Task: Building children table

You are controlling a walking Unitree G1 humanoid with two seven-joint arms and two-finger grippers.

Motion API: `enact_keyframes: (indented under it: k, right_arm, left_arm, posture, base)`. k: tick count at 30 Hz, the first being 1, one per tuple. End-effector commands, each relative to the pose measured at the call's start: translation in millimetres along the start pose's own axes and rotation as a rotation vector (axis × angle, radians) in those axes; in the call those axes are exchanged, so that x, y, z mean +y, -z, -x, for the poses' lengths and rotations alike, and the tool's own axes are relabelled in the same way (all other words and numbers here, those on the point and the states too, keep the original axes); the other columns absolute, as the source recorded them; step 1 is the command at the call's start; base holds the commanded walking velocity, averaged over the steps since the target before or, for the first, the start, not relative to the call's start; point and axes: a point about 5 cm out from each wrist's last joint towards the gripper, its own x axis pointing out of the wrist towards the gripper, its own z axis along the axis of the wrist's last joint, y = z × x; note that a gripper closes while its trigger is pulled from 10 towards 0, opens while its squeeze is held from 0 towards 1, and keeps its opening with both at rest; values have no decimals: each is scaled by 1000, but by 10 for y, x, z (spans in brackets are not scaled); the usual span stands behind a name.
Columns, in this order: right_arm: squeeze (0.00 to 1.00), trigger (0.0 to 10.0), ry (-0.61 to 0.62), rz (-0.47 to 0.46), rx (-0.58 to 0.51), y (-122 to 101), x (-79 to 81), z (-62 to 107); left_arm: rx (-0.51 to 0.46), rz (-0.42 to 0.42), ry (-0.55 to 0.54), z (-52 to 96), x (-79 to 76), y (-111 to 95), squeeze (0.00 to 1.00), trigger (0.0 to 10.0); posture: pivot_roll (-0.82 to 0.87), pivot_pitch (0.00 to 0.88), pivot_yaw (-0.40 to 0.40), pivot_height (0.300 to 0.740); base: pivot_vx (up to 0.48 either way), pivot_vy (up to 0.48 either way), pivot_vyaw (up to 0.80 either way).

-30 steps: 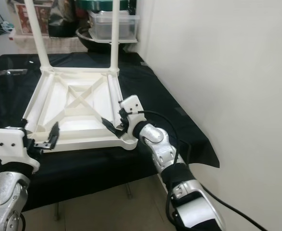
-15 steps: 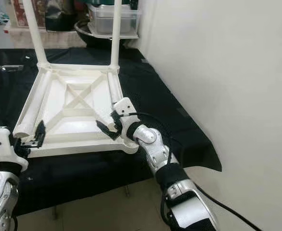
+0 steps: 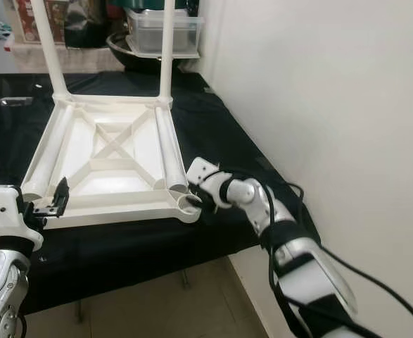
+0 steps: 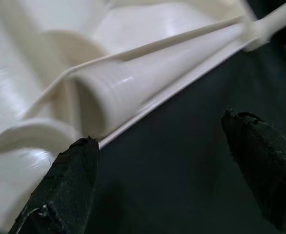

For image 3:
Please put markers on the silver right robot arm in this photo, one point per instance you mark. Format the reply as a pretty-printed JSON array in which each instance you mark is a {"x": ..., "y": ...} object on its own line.
[{"x": 262, "y": 197}]

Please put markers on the white plastic table top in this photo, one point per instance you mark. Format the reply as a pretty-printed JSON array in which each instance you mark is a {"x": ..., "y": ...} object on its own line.
[{"x": 122, "y": 208}]

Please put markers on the clear tape strip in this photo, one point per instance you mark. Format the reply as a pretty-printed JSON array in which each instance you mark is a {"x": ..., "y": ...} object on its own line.
[{"x": 9, "y": 102}]

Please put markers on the black bag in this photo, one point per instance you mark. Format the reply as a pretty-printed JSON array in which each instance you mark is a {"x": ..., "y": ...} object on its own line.
[{"x": 86, "y": 24}]

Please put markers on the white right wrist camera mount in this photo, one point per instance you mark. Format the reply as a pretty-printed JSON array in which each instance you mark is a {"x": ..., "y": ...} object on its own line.
[{"x": 202, "y": 169}]

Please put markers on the clear plastic storage box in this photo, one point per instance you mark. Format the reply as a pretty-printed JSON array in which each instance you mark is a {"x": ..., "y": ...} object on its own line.
[{"x": 150, "y": 32}]

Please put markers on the black wok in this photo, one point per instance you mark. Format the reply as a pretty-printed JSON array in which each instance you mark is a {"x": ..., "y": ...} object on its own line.
[{"x": 129, "y": 60}]

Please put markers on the red printed carton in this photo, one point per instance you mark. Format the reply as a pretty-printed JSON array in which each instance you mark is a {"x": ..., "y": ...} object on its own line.
[{"x": 34, "y": 21}]

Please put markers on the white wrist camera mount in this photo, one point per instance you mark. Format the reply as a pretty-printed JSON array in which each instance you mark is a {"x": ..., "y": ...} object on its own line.
[
  {"x": 2, "y": 215},
  {"x": 202, "y": 169}
]

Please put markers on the green pot lid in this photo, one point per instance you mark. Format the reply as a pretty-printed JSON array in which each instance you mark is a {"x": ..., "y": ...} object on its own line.
[{"x": 157, "y": 3}]

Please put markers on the black tablecloth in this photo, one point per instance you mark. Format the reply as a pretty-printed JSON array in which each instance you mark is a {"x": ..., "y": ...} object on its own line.
[{"x": 129, "y": 260}]

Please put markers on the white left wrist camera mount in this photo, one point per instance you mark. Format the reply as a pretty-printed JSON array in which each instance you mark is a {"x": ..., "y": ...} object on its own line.
[{"x": 2, "y": 215}]

